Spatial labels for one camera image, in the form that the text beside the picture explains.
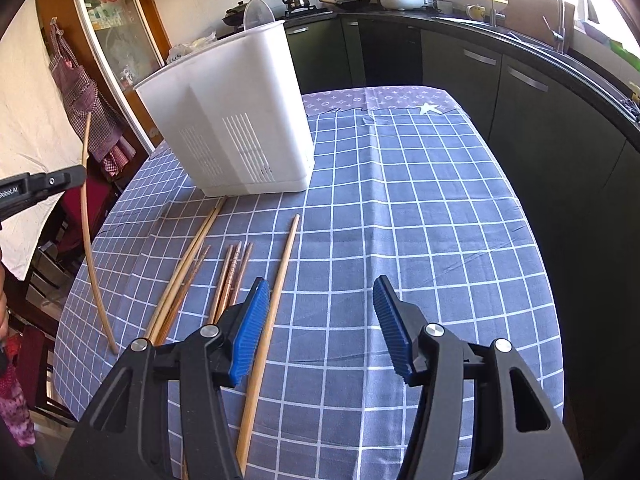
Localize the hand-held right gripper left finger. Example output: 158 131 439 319
55 276 271 480

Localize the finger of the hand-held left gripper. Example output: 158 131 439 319
29 165 87 197

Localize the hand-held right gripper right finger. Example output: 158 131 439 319
372 275 585 480

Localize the bunch of brown chopsticks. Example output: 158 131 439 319
159 241 255 347

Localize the long light wooden chopstick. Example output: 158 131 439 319
150 198 229 345
144 197 226 337
235 213 302 478
80 111 120 356

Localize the white plastic utensil holder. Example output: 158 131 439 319
133 19 315 198

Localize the red checked apron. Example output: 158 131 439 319
48 19 137 177

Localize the blue checked tablecloth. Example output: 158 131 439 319
52 85 567 480

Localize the glass sliding door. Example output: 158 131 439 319
66 0 173 158

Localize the red wooden chair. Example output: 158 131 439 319
7 240 83 427

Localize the white plastic bag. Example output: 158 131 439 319
166 31 217 61

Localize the pink floral cloth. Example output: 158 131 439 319
0 335 37 449

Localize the clear plastic lid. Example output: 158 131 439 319
242 0 277 31

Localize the black gas stove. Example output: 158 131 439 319
281 5 335 21

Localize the dark stone countertop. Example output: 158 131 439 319
220 2 640 146

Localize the brown cutting board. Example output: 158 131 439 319
504 0 577 44

